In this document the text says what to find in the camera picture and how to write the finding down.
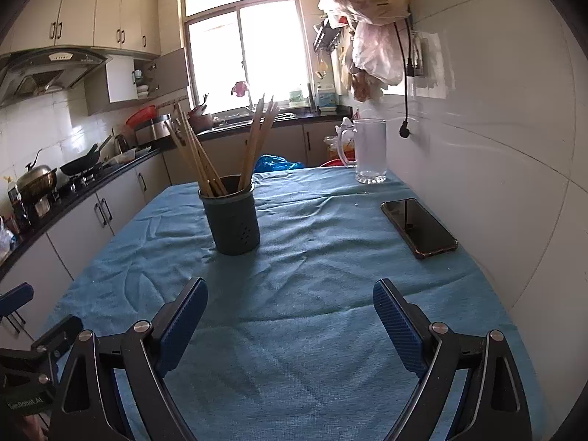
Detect kitchen window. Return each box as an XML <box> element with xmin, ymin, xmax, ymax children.
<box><xmin>179</xmin><ymin>0</ymin><xmax>313</xmax><ymax>115</ymax></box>

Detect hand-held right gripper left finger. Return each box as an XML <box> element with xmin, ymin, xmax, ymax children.
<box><xmin>48</xmin><ymin>277</ymin><xmax>209</xmax><ymax>441</ymax></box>

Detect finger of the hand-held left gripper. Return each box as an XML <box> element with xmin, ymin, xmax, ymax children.
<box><xmin>30</xmin><ymin>315</ymin><xmax>84</xmax><ymax>368</ymax></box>
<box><xmin>0</xmin><ymin>282</ymin><xmax>35</xmax><ymax>318</ymax></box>

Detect gas stove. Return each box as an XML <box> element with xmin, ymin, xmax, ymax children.
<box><xmin>55</xmin><ymin>165</ymin><xmax>106</xmax><ymax>194</ymax></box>

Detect clear glass mug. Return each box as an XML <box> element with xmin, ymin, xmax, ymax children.
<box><xmin>335</xmin><ymin>118</ymin><xmax>388</xmax><ymax>184</ymax></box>

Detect grey perforated utensil holder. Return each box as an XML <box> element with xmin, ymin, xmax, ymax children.
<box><xmin>198</xmin><ymin>175</ymin><xmax>261</xmax><ymax>255</ymax></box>

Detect range hood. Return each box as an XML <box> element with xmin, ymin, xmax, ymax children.
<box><xmin>0</xmin><ymin>46</ymin><xmax>111</xmax><ymax>106</ymax></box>

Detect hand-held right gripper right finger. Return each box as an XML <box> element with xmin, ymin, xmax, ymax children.
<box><xmin>372</xmin><ymin>278</ymin><xmax>534</xmax><ymax>441</ymax></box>

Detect lidded metal wok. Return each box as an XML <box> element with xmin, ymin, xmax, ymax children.
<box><xmin>16</xmin><ymin>161</ymin><xmax>58</xmax><ymax>200</ymax></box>

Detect blue plastic bag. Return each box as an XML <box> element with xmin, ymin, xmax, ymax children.
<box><xmin>254</xmin><ymin>154</ymin><xmax>304</xmax><ymax>174</ymax></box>

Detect red plastic basin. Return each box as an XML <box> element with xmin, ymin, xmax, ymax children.
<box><xmin>126</xmin><ymin>105</ymin><xmax>157</xmax><ymax>129</ymax></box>

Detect black smartphone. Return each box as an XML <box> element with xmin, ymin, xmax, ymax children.
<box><xmin>380</xmin><ymin>197</ymin><xmax>459</xmax><ymax>259</ymax></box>

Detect black frying wok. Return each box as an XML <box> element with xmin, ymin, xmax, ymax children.
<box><xmin>60</xmin><ymin>135</ymin><xmax>113</xmax><ymax>176</ymax></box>

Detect blue towel tablecloth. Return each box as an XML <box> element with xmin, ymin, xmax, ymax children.
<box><xmin>39</xmin><ymin>165</ymin><xmax>549</xmax><ymax>441</ymax></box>

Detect bunch of wooden chopsticks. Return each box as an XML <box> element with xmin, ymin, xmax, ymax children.
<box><xmin>163</xmin><ymin>93</ymin><xmax>281</xmax><ymax>197</ymax></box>

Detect black wall shelf rack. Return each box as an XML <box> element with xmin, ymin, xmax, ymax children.
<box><xmin>313</xmin><ymin>18</ymin><xmax>350</xmax><ymax>53</ymax></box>

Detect brown hanging bag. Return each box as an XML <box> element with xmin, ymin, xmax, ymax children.
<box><xmin>349</xmin><ymin>71</ymin><xmax>382</xmax><ymax>102</ymax></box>

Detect white wall socket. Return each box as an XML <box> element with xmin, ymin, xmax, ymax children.
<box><xmin>411</xmin><ymin>32</ymin><xmax>442</xmax><ymax>79</ymax></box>

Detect beige upper kitchen cabinets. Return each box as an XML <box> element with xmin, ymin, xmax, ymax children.
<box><xmin>0</xmin><ymin>0</ymin><xmax>189</xmax><ymax>115</ymax></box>

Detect black power cable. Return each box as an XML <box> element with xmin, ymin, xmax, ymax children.
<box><xmin>392</xmin><ymin>18</ymin><xmax>414</xmax><ymax>139</ymax></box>

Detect clear hanging plastic bag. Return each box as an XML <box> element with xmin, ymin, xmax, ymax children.
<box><xmin>351</xmin><ymin>21</ymin><xmax>405</xmax><ymax>86</ymax></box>

